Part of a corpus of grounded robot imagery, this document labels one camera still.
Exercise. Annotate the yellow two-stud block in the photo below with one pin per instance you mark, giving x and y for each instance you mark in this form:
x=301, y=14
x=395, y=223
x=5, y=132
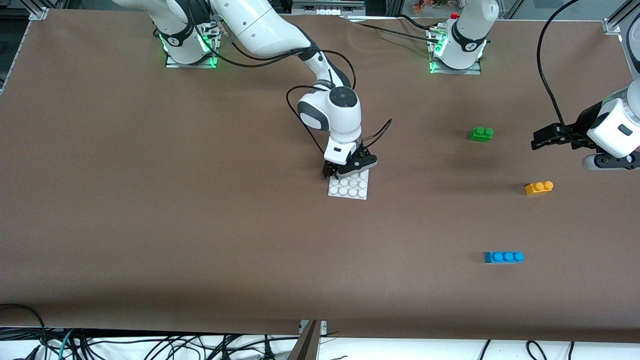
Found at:
x=537, y=189

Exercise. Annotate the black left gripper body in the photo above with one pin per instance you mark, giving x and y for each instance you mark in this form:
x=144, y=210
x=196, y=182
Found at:
x=580, y=131

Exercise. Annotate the green two-stud block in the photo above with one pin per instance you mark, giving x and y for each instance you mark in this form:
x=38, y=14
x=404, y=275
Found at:
x=481, y=135

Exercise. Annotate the aluminium corner profile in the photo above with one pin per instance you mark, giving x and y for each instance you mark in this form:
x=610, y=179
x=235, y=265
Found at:
x=39, y=10
x=617, y=20

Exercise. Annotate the blue three-stud block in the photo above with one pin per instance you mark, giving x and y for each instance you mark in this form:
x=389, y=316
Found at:
x=502, y=257

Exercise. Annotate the grey metal frame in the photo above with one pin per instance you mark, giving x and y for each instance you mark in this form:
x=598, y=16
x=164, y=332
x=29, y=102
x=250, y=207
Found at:
x=325, y=7

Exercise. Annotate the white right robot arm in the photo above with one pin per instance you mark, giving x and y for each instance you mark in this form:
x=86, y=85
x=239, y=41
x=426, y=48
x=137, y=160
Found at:
x=260, y=30

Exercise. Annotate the white studded base plate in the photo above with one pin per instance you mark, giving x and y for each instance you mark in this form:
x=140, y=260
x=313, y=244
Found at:
x=350, y=190

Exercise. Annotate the aluminium table leg profile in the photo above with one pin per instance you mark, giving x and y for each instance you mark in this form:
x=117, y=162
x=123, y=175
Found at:
x=307, y=345

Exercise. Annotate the brown table cover sheet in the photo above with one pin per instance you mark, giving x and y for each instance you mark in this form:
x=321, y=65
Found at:
x=200, y=200

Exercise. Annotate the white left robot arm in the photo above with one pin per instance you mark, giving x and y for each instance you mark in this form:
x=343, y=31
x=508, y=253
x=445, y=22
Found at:
x=612, y=120

